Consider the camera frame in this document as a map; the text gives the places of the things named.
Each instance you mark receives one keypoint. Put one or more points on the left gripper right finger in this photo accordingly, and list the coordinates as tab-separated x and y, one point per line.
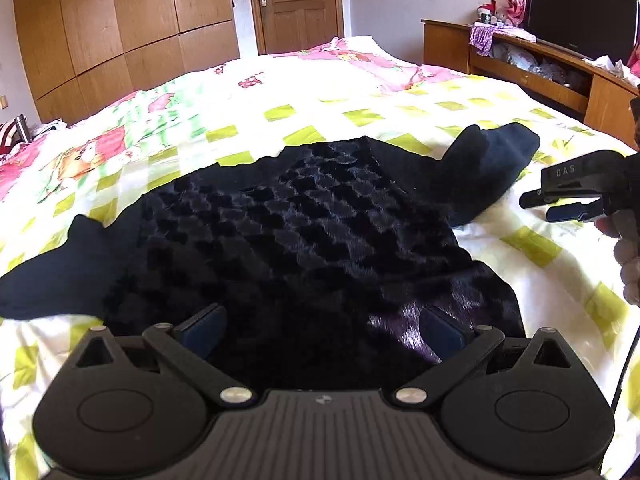
461	350

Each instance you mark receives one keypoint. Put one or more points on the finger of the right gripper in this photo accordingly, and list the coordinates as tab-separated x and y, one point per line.
540	197
576	211

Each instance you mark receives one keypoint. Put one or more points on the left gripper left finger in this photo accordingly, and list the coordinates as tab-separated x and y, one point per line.
183	349

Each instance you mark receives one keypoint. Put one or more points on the black knit sweater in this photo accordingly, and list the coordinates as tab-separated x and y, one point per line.
324	258

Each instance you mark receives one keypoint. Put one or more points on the right hand holding gripper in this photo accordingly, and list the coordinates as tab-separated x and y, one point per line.
623	226

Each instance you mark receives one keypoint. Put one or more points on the green checkered bed sheet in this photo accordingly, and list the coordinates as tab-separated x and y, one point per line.
564	275

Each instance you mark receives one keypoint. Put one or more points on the wooden tv cabinet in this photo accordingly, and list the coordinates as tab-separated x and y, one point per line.
561	80

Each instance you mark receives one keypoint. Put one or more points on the black flat television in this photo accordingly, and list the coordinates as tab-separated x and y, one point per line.
589	27

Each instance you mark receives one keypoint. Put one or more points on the purple patterned cloth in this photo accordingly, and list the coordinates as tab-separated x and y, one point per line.
481	36

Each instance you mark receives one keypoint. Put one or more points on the small santa figurine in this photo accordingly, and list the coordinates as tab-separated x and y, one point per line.
486	13

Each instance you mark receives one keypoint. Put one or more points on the pink floral quilt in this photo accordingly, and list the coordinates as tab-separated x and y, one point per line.
233	113

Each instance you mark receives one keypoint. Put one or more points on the red white striped pillow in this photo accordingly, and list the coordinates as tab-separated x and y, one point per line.
14	132

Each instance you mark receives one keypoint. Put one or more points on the brown wooden door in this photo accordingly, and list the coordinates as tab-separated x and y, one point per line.
292	25

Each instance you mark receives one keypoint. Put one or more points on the wooden wardrobe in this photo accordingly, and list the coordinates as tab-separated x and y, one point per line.
82	55

